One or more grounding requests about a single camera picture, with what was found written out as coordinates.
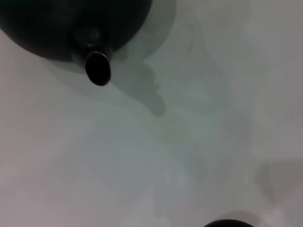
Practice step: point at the small black teacup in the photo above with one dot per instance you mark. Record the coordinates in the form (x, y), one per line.
(228, 224)

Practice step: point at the black round teapot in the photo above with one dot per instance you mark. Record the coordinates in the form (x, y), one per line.
(47, 23)

